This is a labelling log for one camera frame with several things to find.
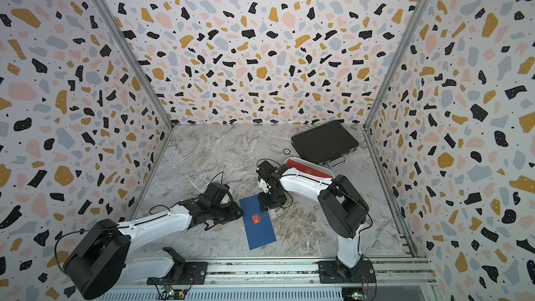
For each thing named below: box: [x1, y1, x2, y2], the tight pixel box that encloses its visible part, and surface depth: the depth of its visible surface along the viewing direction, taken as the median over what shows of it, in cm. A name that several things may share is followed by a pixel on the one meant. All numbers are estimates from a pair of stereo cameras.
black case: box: [291, 119, 359, 169], surface depth 112 cm
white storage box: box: [279, 157, 336, 187], surface depth 61 cm
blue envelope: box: [238, 194, 278, 251], surface depth 87 cm
